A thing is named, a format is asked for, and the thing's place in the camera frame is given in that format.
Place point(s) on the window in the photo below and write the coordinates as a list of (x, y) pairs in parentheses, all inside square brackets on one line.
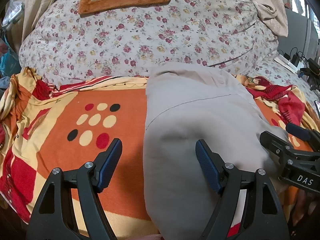
[(300, 7)]

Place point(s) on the floral white quilt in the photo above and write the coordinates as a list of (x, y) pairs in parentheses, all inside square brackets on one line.
[(67, 48)]

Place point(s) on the beige curtain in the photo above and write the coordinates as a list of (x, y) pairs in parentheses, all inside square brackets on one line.
[(272, 13)]

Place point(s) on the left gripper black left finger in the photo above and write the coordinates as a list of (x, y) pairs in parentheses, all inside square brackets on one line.
[(53, 216)]

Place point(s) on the beige jacket with striped cuffs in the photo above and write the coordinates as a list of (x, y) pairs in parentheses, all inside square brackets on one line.
[(186, 103)]

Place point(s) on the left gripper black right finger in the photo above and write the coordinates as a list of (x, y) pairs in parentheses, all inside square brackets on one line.
[(248, 206)]

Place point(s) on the orange red patterned blanket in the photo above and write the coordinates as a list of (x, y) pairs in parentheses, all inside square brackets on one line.
[(43, 127)]

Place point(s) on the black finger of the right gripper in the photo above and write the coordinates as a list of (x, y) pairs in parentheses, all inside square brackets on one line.
[(312, 137), (280, 148)]

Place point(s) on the cluttered desk with equipment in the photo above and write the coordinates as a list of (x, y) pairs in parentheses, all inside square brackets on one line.
[(297, 63)]

